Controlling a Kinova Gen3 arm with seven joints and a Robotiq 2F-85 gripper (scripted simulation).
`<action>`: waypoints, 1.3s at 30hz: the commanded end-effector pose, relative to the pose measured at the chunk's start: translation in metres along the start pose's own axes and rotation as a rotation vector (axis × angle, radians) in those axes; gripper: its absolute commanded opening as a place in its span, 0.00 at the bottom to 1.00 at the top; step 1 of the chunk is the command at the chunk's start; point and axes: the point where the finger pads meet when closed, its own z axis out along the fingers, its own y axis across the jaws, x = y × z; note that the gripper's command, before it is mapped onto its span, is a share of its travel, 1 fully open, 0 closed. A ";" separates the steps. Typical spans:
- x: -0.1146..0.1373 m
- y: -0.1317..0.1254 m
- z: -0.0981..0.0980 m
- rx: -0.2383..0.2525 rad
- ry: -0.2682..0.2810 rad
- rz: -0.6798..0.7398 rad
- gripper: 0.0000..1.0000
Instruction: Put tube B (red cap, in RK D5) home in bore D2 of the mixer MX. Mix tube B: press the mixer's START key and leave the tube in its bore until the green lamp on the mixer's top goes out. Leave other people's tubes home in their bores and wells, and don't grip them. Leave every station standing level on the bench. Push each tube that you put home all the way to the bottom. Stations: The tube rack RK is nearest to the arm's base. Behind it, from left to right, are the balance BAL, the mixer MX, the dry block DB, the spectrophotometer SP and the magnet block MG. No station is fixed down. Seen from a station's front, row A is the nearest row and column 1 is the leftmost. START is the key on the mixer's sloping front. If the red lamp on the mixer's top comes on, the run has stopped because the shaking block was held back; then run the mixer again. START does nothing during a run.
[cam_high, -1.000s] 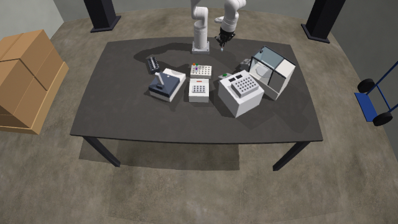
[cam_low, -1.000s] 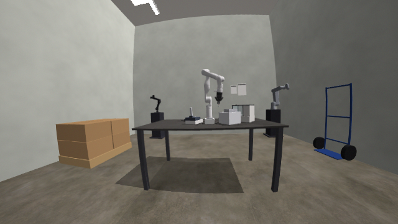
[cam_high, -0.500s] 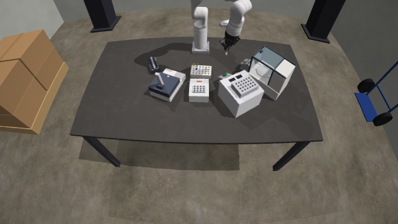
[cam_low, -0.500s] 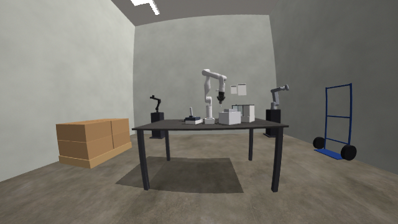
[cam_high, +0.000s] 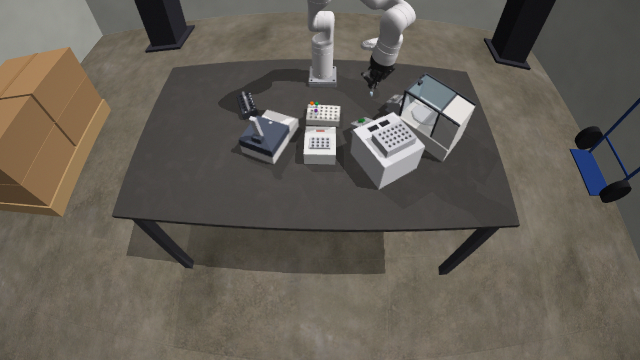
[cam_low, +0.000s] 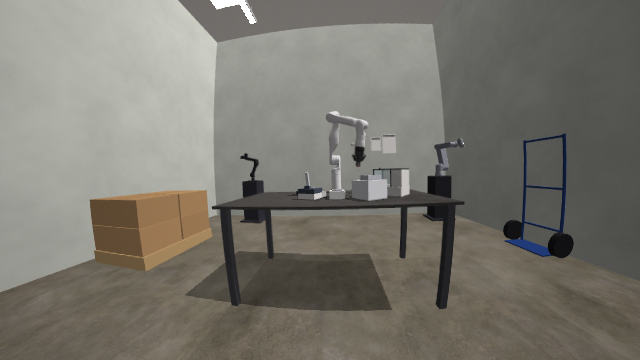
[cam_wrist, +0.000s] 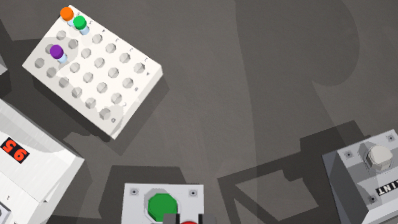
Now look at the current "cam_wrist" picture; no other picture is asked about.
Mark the green-capped tube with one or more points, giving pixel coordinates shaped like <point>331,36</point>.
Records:
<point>80,24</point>

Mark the red-capped tube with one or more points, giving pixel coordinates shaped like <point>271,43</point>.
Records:
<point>189,221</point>

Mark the orange-capped tube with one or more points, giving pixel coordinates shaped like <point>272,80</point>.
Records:
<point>68,15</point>

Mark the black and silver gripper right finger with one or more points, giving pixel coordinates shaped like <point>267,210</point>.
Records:
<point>206,219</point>

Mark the white tube rack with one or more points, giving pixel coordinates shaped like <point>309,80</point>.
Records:
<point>103,94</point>

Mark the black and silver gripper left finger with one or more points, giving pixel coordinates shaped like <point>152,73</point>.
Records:
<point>171,218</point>

